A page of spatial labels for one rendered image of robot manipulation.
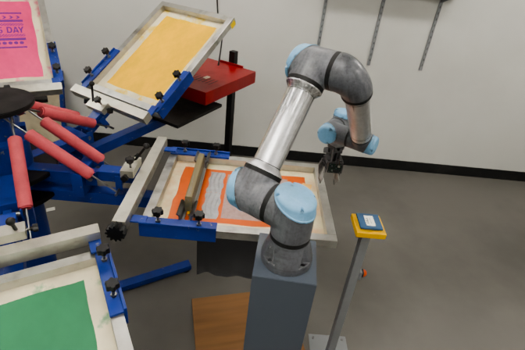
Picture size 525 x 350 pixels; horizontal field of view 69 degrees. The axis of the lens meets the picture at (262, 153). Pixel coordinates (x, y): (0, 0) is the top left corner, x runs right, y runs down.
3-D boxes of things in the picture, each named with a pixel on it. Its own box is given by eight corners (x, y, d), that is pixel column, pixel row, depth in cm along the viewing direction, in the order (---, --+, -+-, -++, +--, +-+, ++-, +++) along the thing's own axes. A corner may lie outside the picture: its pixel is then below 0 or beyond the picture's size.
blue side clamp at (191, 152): (229, 162, 204) (230, 151, 201) (228, 167, 200) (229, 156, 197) (173, 157, 203) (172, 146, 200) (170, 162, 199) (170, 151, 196)
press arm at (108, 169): (141, 176, 177) (140, 167, 174) (137, 183, 172) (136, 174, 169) (103, 173, 176) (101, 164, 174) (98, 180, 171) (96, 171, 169)
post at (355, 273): (344, 337, 227) (387, 209, 179) (351, 374, 208) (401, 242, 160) (308, 334, 226) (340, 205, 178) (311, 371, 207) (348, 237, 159)
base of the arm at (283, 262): (311, 280, 106) (317, 254, 101) (257, 272, 107) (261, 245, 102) (311, 243, 119) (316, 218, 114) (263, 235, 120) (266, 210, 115)
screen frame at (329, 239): (319, 170, 205) (320, 164, 203) (336, 248, 154) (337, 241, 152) (171, 156, 202) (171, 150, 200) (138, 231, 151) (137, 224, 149)
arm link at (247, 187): (258, 222, 102) (342, 43, 107) (214, 199, 108) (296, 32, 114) (273, 226, 112) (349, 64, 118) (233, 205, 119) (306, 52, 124)
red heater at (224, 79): (207, 70, 314) (207, 55, 308) (255, 84, 295) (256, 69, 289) (152, 89, 267) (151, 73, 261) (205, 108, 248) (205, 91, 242)
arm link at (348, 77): (382, 52, 104) (382, 139, 145) (344, 43, 108) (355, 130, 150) (363, 85, 100) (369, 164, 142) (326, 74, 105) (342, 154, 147)
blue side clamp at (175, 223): (216, 233, 156) (217, 220, 153) (215, 242, 152) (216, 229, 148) (142, 227, 155) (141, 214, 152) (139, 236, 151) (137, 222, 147)
